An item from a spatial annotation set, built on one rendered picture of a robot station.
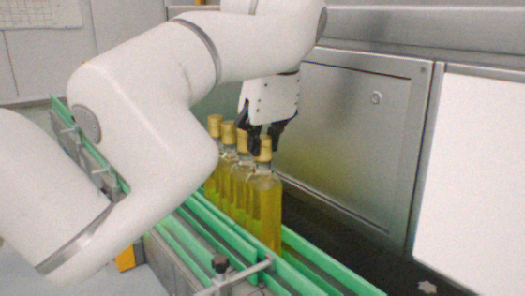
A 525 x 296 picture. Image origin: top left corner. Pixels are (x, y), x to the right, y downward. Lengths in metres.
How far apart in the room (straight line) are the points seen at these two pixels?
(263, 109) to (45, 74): 6.00
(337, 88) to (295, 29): 0.29
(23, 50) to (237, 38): 6.11
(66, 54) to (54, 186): 6.20
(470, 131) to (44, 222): 0.51
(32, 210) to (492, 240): 0.56
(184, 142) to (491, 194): 0.43
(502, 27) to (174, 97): 0.41
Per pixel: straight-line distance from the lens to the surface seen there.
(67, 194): 0.35
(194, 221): 0.92
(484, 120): 0.57
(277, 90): 0.62
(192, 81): 0.35
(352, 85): 0.68
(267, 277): 0.75
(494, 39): 0.56
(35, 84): 6.53
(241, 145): 0.73
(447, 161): 0.60
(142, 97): 0.31
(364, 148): 0.69
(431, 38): 0.60
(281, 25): 0.42
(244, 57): 0.41
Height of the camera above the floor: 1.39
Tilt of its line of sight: 21 degrees down
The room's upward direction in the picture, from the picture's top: straight up
